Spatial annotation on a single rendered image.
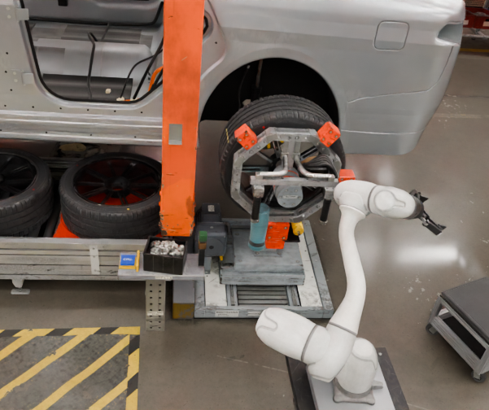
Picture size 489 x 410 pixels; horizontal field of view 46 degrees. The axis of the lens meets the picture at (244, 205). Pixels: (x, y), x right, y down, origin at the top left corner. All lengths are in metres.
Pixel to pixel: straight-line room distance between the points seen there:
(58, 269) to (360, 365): 1.73
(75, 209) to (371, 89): 1.75
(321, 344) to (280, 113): 1.30
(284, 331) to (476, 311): 1.57
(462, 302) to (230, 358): 1.27
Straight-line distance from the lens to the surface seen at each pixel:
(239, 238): 3.48
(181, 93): 2.56
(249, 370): 3.10
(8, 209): 3.32
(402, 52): 3.24
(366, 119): 3.36
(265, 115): 2.83
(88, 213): 3.22
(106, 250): 3.21
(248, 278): 3.35
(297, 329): 1.93
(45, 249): 3.26
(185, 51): 2.48
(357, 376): 2.51
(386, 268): 3.86
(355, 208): 2.07
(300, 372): 2.76
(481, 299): 3.37
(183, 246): 2.87
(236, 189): 2.92
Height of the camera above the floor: 2.45
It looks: 36 degrees down
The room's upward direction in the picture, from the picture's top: 7 degrees clockwise
